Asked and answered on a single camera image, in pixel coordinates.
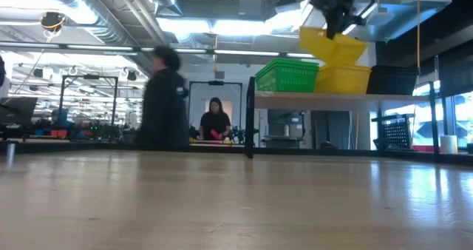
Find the dark monitor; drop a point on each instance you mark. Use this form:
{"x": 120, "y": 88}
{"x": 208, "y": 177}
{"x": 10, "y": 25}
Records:
{"x": 16, "y": 111}

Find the grey ceiling box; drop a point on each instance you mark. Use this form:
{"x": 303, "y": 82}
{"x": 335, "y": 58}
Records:
{"x": 251, "y": 6}

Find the black round ceiling device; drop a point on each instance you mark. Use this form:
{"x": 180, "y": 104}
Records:
{"x": 52, "y": 20}

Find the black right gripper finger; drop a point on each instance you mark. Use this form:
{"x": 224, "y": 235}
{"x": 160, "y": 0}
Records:
{"x": 333, "y": 28}

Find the black perforated crate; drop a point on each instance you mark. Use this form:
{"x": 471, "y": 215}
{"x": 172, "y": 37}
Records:
{"x": 395, "y": 133}

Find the grey cabinet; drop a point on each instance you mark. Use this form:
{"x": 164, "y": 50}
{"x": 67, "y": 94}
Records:
{"x": 295, "y": 117}

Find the white paper roll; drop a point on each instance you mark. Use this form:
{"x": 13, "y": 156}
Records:
{"x": 449, "y": 144}

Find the black plastic basket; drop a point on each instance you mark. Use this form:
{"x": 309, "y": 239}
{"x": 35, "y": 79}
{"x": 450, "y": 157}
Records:
{"x": 391, "y": 81}

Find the white bottle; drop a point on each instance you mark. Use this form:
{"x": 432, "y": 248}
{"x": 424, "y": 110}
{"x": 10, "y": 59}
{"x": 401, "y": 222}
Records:
{"x": 286, "y": 131}

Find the person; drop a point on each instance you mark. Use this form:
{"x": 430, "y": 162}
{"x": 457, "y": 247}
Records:
{"x": 215, "y": 124}
{"x": 162, "y": 105}

